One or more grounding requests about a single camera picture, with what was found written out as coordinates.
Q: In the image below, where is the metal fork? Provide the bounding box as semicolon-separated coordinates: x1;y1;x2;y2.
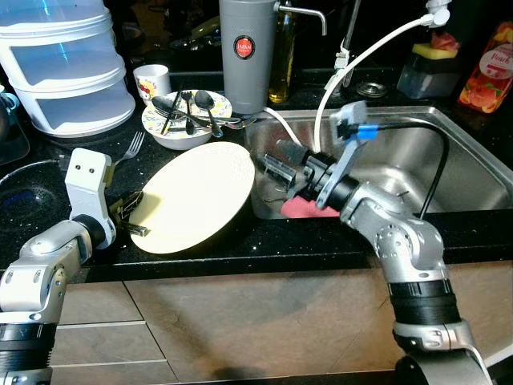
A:
111;130;147;171
183;91;196;136

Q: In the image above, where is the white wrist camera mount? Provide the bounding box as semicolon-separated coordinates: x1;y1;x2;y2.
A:
317;100;371;209
64;148;115;241

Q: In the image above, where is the dark sponge holder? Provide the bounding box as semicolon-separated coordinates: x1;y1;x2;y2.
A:
397;52;462;99

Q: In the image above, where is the peach dish soap bottle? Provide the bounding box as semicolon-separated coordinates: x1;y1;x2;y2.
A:
458;22;513;115

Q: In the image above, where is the beige cabinet door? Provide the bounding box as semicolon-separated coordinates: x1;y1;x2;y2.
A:
124;269;402;383
353;261;513;374

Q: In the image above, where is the white tiered food container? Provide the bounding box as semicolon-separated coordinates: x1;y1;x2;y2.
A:
0;0;137;139

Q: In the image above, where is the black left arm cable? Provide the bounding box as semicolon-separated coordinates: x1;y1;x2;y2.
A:
0;156;73;187

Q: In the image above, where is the metal spoon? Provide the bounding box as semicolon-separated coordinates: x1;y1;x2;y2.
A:
195;90;223;139
151;96;259;131

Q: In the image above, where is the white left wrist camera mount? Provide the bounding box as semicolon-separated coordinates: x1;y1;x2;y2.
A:
64;148;115;241

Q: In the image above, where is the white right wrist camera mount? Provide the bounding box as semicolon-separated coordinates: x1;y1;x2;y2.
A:
317;100;371;209

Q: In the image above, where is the pink dish sponge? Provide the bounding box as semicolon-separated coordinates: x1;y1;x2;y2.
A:
281;192;341;220

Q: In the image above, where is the stainless steel sink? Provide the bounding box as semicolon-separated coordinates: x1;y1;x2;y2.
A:
244;106;513;220

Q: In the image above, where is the pink scouring pad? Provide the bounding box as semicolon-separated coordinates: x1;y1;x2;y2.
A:
430;32;459;51

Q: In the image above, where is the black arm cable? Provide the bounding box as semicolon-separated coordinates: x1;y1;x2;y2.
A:
353;119;450;217
0;156;73;187

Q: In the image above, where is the thick white hose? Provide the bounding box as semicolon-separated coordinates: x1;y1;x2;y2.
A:
313;0;452;157

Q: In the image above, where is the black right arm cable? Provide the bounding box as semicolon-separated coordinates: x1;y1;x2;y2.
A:
353;119;450;217

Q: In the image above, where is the thin white tube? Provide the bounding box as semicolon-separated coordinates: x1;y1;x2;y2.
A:
263;107;309;153

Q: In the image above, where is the round metal sink plug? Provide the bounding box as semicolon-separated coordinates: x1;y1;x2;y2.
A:
357;80;386;99

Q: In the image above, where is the white printed mug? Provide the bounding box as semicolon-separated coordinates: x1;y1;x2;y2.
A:
133;64;172;101

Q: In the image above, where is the grey water filter canister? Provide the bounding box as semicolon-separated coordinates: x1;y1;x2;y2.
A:
219;0;328;115

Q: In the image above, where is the yellow sponge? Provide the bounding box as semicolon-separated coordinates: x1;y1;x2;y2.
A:
411;43;459;61

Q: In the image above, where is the cream dinner plate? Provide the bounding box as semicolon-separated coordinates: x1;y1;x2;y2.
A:
128;141;256;255

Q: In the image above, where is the yellow oil bottle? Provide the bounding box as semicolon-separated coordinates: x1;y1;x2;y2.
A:
269;8;297;105

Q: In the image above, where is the metal sink faucet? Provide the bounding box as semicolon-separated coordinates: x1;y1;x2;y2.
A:
335;0;363;87

